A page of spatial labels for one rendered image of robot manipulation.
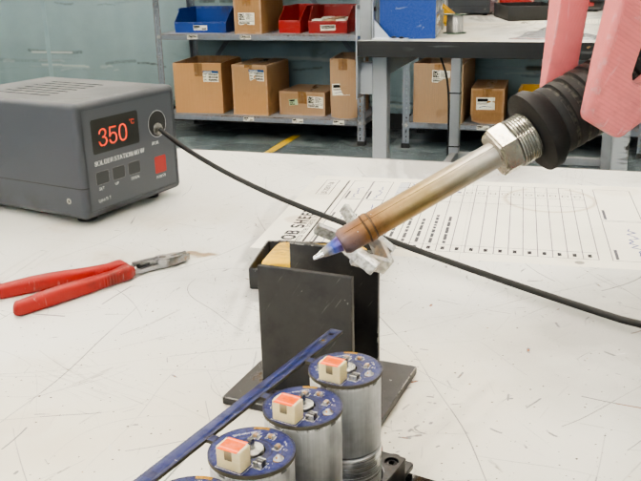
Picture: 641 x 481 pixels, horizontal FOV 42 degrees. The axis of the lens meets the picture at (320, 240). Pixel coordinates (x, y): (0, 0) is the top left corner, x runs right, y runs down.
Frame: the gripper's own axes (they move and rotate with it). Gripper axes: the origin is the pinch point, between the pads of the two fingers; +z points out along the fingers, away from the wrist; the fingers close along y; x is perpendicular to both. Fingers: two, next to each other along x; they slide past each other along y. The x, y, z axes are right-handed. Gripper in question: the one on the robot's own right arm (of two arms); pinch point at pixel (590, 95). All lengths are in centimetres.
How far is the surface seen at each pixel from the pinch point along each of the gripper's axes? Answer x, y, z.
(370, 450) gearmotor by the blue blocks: 0.4, -1.5, 13.4
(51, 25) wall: -17, -553, 48
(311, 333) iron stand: 0.6, -10.8, 13.1
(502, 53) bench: 79, -162, -24
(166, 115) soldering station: -3, -49, 11
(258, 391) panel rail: -4.2, -1.9, 12.9
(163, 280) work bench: -2.0, -29.2, 18.9
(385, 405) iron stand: 4.8, -9.4, 14.5
